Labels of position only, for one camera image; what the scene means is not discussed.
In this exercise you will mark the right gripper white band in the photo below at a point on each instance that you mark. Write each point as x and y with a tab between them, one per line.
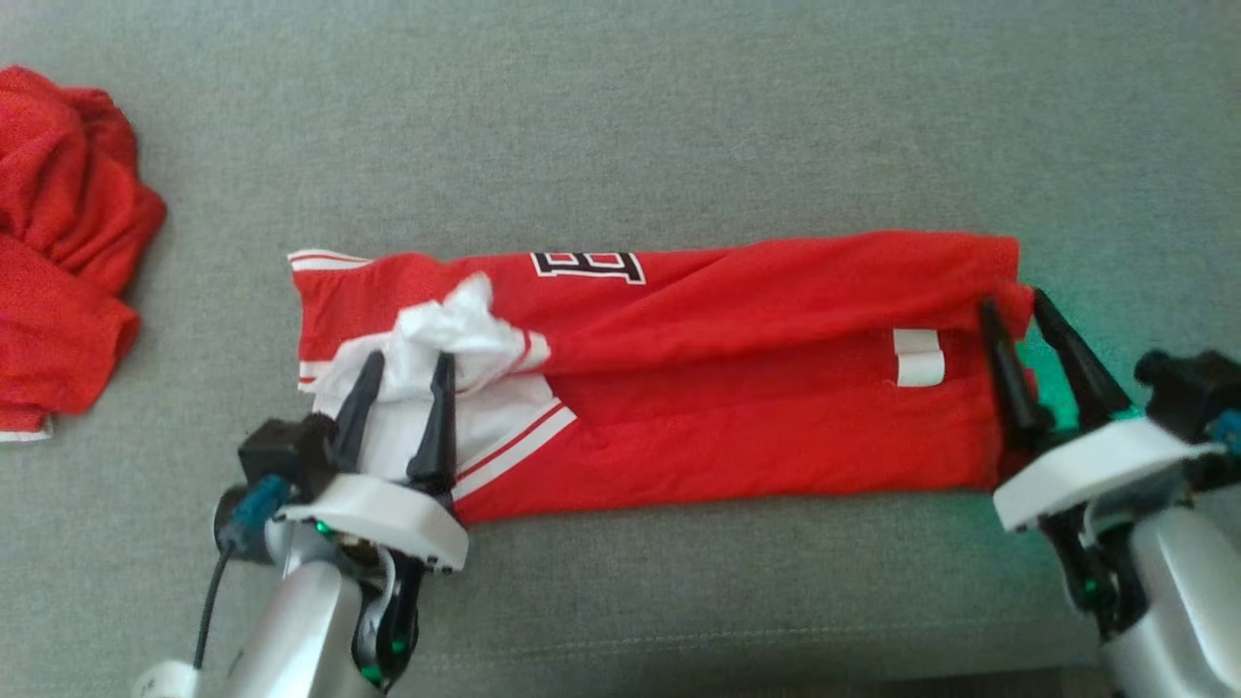
1096	465

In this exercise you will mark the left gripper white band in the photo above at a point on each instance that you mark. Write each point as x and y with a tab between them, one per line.
388	519

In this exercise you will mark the red jersey white striped trim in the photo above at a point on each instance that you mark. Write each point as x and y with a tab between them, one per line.
737	427

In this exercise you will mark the red mesh shorts white stripe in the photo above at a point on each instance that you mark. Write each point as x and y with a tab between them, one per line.
58	242

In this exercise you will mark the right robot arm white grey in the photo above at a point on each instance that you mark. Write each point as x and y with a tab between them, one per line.
1178	601

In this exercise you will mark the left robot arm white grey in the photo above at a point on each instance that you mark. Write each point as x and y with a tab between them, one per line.
291	640

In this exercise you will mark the grey sofa seat cushion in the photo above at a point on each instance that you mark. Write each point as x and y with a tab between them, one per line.
630	126

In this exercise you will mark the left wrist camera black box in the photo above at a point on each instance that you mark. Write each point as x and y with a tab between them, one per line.
286	451

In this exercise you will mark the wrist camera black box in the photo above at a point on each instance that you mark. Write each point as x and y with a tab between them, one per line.
1193	388
286	451

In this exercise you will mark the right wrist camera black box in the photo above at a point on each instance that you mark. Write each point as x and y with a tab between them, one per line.
1193	388

